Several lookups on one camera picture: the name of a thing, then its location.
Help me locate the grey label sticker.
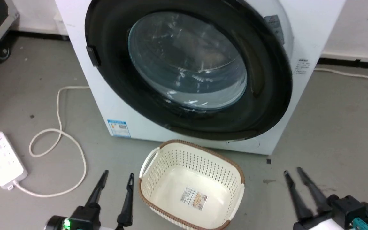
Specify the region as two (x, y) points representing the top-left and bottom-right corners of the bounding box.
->
(264, 15), (285, 45)

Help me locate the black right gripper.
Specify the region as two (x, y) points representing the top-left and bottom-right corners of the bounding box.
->
(283, 166), (368, 230)

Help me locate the white washing machine cable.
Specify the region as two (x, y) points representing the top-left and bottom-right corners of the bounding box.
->
(313, 67), (368, 81)

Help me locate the black round washing machine door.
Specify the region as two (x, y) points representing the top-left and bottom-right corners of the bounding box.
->
(84, 0), (294, 141)

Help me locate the white power strip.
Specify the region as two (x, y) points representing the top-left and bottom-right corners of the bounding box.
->
(0, 131), (28, 190)

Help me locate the paper label in basket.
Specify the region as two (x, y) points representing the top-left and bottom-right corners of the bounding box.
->
(180, 187), (209, 211)

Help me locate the blue energy label sticker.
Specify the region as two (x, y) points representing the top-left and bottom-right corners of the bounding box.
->
(107, 119), (131, 138)

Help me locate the white text sticker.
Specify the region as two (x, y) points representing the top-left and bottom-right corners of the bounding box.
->
(294, 58), (311, 76)

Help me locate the glass door window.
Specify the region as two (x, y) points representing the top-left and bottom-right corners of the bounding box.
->
(127, 12), (248, 111)

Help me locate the black door latch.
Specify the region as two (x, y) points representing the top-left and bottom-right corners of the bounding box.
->
(86, 45), (102, 68)

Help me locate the cream laundry basket brown rim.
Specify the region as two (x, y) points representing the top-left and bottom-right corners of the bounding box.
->
(138, 139), (246, 230)

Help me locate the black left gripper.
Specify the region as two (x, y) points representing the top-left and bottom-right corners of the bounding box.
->
(44, 170), (135, 230)

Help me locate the black caster wheel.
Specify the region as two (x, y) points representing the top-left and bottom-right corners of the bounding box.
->
(0, 38), (12, 62)

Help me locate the white washing machine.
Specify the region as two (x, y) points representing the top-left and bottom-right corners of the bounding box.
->
(54, 0), (346, 156)

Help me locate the white power strip cable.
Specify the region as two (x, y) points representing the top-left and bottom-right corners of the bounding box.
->
(13, 85), (90, 198)

